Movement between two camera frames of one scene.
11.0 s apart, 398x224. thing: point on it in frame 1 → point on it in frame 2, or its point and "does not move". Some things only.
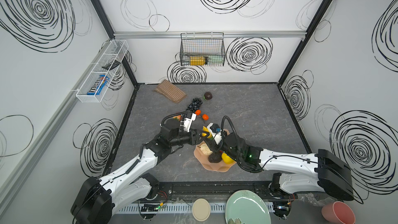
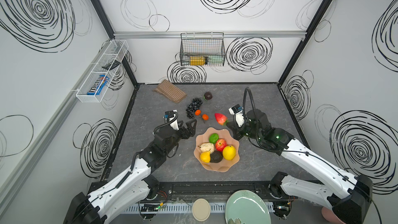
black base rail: x=169 y=191 does not move
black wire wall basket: x=202 y=49 does not move
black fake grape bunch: x=195 y=105 does not move
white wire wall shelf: x=104 y=71 does not move
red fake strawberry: x=177 y=117 → x=221 y=119
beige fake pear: x=205 y=149 does not move
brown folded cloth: x=170 y=91 does not move
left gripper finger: x=205 y=138 → x=186 y=133
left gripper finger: x=200 y=131 → x=189 y=124
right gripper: x=213 y=144 → x=234 y=124
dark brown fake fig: x=207 y=96 does not move
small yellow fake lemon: x=206 y=129 → x=205 y=156
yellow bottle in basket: x=197 y=60 does not move
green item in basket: x=215 y=59 does not move
